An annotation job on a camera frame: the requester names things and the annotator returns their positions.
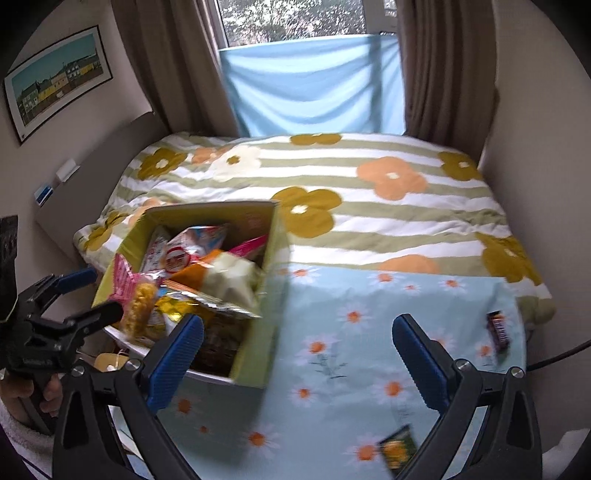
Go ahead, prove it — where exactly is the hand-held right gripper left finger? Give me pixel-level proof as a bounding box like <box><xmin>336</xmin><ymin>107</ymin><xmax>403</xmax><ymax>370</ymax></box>
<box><xmin>53</xmin><ymin>314</ymin><xmax>206</xmax><ymax>480</ymax></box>

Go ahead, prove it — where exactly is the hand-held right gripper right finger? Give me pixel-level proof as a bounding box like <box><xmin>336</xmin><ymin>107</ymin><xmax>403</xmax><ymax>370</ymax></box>
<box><xmin>392</xmin><ymin>313</ymin><xmax>544</xmax><ymax>480</ymax></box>

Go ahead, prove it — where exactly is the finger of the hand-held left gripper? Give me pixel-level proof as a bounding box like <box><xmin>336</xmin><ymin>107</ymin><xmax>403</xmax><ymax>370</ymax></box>
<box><xmin>21</xmin><ymin>267</ymin><xmax>99</xmax><ymax>315</ymax></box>
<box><xmin>34</xmin><ymin>301</ymin><xmax>125</xmax><ymax>357</ymax></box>

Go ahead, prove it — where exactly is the clear bag of yellow crisps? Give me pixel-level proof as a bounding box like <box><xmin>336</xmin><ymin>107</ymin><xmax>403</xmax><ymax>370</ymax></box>
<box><xmin>119</xmin><ymin>276</ymin><xmax>160</xmax><ymax>344</ymax></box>

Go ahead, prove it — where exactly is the yellow-green cardboard box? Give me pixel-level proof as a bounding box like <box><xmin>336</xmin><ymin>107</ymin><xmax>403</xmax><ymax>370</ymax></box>
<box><xmin>91</xmin><ymin>200</ymin><xmax>289</xmax><ymax>388</ymax></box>

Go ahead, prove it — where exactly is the grey speckled snack bag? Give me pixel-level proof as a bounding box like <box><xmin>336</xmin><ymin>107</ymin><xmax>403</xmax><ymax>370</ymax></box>
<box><xmin>198</xmin><ymin>250</ymin><xmax>265</xmax><ymax>320</ymax></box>

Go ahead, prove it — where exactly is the pink and white snack bag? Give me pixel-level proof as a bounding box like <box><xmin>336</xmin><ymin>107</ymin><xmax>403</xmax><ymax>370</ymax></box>
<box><xmin>228</xmin><ymin>234</ymin><xmax>269</xmax><ymax>265</ymax></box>

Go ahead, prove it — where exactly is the person's left forearm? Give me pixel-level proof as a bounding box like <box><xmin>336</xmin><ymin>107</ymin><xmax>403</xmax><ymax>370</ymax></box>
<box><xmin>0</xmin><ymin>406</ymin><xmax>58</xmax><ymax>479</ymax></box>

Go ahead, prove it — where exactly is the person's left hand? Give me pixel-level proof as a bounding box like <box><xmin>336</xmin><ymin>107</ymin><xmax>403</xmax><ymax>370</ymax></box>
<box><xmin>0</xmin><ymin>374</ymin><xmax>64</xmax><ymax>426</ymax></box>

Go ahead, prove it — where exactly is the small yellow packet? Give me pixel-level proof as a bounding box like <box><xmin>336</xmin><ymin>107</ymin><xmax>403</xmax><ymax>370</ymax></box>
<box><xmin>96</xmin><ymin>352</ymin><xmax>124</xmax><ymax>374</ymax></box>

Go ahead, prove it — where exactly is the brown chocolate bar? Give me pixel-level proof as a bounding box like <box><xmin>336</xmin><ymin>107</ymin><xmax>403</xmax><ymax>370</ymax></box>
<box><xmin>486</xmin><ymin>310</ymin><xmax>514</xmax><ymax>354</ymax></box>

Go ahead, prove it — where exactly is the light blue daisy sheet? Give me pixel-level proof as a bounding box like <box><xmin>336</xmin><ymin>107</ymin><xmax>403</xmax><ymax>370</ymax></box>
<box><xmin>152</xmin><ymin>262</ymin><xmax>530</xmax><ymax>480</ymax></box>

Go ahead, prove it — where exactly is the dark green snack packet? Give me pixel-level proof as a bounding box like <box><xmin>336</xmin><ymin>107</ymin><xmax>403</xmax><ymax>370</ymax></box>
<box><xmin>377</xmin><ymin>425</ymin><xmax>419</xmax><ymax>472</ymax></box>

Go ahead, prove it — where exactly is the pile of snack packets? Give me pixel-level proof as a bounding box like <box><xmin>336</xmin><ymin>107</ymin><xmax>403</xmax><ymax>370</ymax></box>
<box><xmin>111</xmin><ymin>224</ymin><xmax>273</xmax><ymax>376</ymax></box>

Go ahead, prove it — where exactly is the beige bed side panel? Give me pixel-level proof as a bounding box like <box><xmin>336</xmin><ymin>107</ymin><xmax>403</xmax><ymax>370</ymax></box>
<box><xmin>34</xmin><ymin>111</ymin><xmax>168</xmax><ymax>260</ymax></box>

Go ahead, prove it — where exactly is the striped floral duvet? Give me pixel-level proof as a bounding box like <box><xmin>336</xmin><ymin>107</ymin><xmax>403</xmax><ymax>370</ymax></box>
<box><xmin>73</xmin><ymin>131</ymin><xmax>558</xmax><ymax>325</ymax></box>

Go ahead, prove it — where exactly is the white fleece clothing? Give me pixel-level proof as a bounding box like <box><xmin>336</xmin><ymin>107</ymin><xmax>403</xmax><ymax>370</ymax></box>
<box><xmin>540</xmin><ymin>429</ymin><xmax>588</xmax><ymax>477</ymax></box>

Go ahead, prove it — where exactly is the brown curtain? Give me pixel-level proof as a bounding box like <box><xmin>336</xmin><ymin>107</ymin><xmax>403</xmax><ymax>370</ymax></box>
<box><xmin>396</xmin><ymin>0</ymin><xmax>503</xmax><ymax>154</ymax></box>
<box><xmin>113</xmin><ymin>0</ymin><xmax>242</xmax><ymax>140</ymax></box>

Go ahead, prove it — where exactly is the light blue window cloth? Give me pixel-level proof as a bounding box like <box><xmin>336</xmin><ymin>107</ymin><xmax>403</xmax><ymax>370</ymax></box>
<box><xmin>217</xmin><ymin>34</ymin><xmax>408</xmax><ymax>138</ymax></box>

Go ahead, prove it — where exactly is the window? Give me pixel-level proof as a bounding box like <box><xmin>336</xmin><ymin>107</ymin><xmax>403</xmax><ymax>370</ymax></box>
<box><xmin>216</xmin><ymin>0</ymin><xmax>400</xmax><ymax>49</ymax></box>

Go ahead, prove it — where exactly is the white wall switch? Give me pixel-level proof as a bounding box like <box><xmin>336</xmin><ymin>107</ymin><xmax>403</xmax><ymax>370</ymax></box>
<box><xmin>55</xmin><ymin>159</ymin><xmax>80</xmax><ymax>184</ymax></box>

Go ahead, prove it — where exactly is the black cable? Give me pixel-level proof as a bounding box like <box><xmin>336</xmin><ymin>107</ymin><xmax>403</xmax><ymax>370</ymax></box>
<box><xmin>526</xmin><ymin>338</ymin><xmax>591</xmax><ymax>373</ymax></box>

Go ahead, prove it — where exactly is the framed wall poster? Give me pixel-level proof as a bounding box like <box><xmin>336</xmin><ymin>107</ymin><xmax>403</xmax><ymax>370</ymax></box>
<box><xmin>4</xmin><ymin>25</ymin><xmax>114</xmax><ymax>147</ymax></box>

